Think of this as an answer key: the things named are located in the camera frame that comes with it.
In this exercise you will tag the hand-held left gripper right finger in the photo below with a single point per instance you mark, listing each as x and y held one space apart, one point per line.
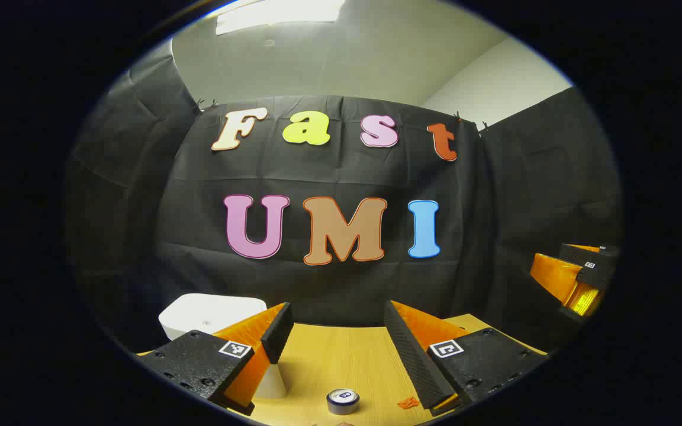
412 361

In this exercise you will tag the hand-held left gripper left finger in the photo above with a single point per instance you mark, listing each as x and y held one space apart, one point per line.
279 334

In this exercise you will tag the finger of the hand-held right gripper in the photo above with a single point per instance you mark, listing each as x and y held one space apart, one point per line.
557 275
578 253

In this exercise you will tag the orange paper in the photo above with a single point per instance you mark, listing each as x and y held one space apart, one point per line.
408 403

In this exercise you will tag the white desktop garbage bin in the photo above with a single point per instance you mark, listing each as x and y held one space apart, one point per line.
211 313

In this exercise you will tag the silver pop can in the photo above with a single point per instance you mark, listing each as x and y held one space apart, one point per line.
342 401

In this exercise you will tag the wooden desktop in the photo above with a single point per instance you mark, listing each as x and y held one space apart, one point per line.
341 361

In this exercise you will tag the black backdrop cloth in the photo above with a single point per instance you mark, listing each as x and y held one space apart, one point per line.
341 284

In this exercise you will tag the ceiling light panel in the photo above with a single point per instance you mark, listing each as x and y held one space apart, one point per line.
282 15

